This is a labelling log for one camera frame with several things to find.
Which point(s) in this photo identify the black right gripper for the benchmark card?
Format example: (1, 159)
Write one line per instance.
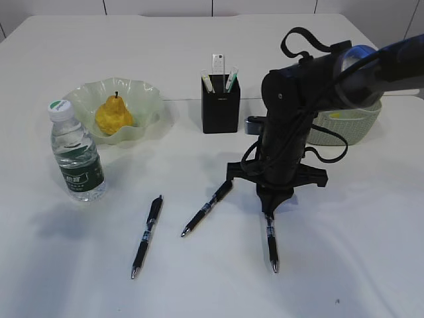
(285, 175)

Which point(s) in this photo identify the black gel pen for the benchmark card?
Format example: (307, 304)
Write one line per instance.
(272, 246)
(144, 243)
(223, 190)

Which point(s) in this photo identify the green utility knife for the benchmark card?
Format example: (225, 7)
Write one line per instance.
(231, 79)

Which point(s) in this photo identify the yellow utility knife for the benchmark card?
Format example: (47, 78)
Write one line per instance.
(207, 81)

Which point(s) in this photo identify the clear plastic ruler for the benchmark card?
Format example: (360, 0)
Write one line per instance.
(218, 64)

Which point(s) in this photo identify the yellow pear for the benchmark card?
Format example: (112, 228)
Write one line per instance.
(113, 115)

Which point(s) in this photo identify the clear water bottle green label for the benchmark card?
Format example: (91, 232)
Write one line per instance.
(75, 152)

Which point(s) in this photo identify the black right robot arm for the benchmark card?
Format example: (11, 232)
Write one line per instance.
(345, 77)

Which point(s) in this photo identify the black square pen holder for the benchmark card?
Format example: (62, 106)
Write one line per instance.
(219, 110)

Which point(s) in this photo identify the green woven plastic basket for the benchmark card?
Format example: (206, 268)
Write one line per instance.
(353, 125)

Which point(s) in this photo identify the green wavy glass plate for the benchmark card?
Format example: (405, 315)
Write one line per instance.
(142, 100)

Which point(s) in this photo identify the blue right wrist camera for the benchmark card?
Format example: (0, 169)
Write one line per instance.
(254, 125)

